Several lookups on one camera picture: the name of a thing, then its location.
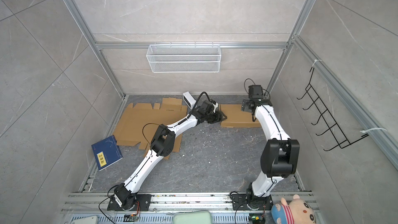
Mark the cardboard box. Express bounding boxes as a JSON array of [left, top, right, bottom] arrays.
[[220, 104, 261, 128]]

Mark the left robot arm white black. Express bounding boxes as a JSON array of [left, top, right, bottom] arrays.
[[113, 92, 228, 211]]

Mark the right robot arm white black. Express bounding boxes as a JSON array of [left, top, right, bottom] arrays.
[[241, 84, 300, 205]]

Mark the pale green box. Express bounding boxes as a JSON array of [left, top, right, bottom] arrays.
[[173, 211, 212, 224]]

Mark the white digital clock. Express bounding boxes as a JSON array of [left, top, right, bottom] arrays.
[[182, 91, 197, 109]]

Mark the lower flat cardboard sheet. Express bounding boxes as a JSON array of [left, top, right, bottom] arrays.
[[113, 97, 188, 151]]

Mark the blue book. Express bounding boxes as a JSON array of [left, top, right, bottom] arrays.
[[91, 135, 123, 171]]

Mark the pink plush pig toy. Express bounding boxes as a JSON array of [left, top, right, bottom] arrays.
[[271, 195, 317, 224]]

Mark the white wire mesh basket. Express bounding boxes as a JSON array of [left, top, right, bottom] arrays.
[[146, 44, 222, 73]]

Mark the black wire hook rack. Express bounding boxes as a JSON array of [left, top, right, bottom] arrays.
[[296, 67, 369, 152]]

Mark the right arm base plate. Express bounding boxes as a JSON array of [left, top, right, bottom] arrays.
[[229, 191, 273, 211]]

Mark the aluminium rail base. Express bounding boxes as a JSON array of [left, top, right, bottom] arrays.
[[58, 191, 325, 224]]

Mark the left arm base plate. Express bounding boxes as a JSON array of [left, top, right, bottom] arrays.
[[107, 194, 152, 211]]

